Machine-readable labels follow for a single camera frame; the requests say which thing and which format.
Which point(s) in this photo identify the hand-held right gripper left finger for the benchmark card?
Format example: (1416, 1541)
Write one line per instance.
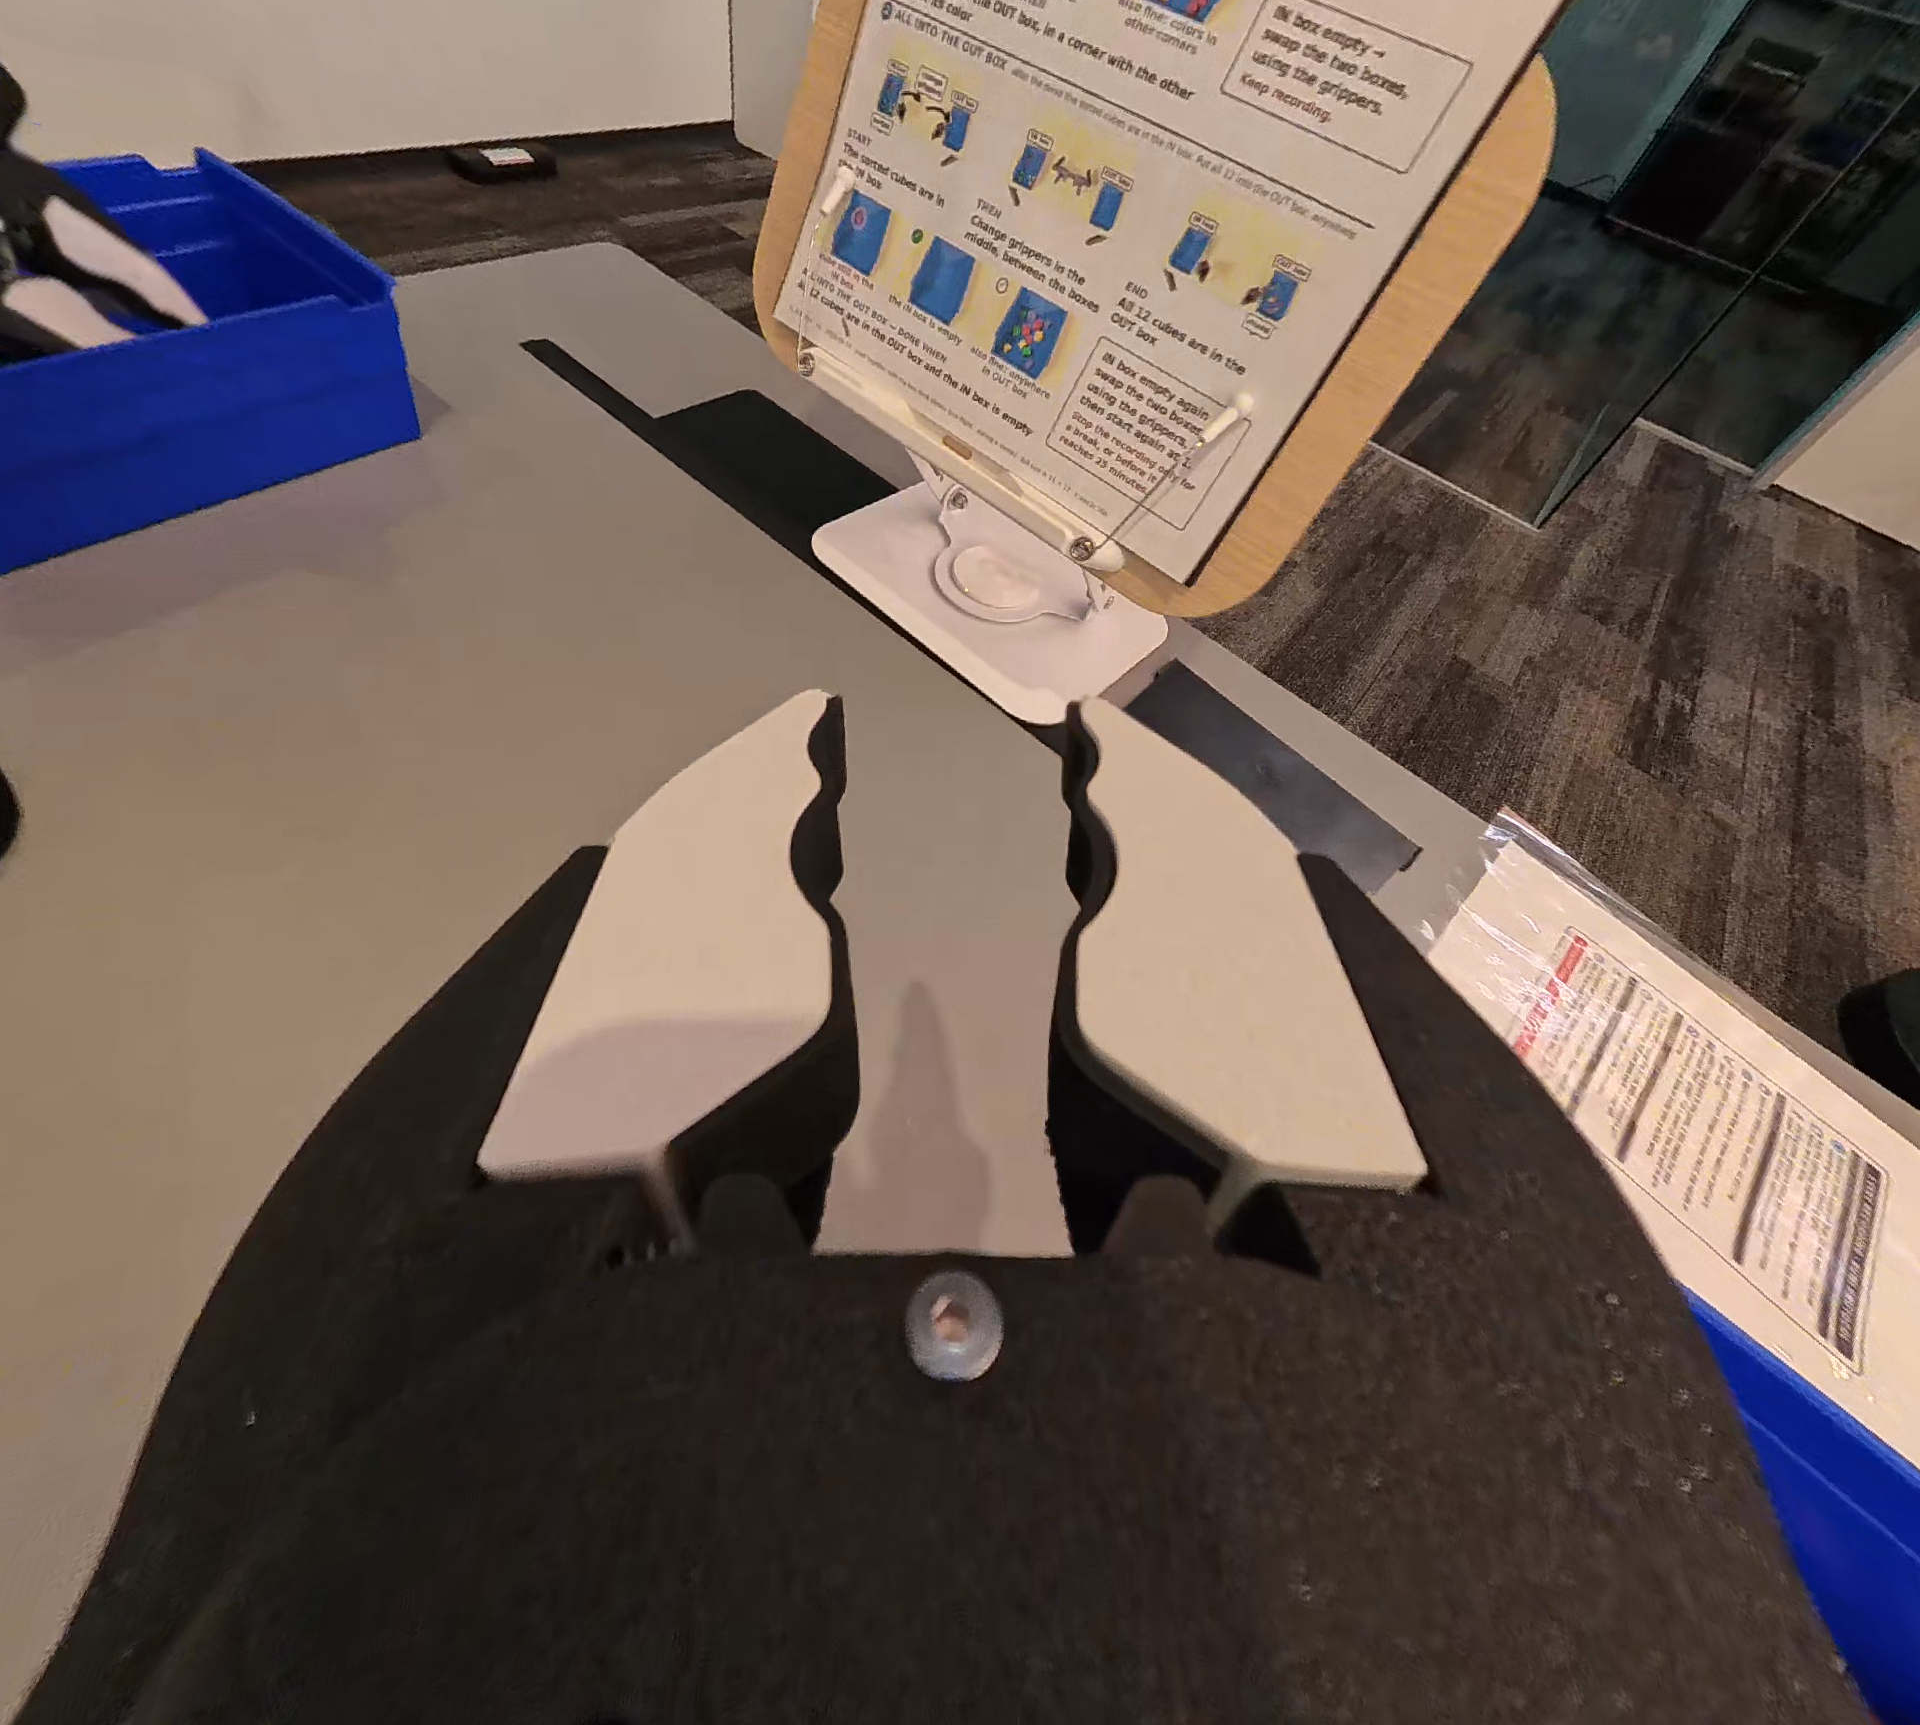
(660, 990)

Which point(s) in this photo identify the illustrated instruction sheet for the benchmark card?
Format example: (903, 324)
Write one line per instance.
(1200, 181)

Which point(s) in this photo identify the small white floor object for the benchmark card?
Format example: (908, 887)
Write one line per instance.
(503, 162)

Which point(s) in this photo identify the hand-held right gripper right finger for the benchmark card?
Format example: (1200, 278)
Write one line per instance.
(1244, 1005)

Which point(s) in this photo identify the laminated paper sheet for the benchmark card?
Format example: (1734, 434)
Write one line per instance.
(1725, 1081)

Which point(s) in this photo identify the blue plastic bin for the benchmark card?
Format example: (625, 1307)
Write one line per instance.
(1845, 1499)
(211, 405)

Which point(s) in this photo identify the black round base table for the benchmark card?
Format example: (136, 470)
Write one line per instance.
(1883, 1021)

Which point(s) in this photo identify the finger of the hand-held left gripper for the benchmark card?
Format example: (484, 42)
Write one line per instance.
(113, 263)
(52, 314)

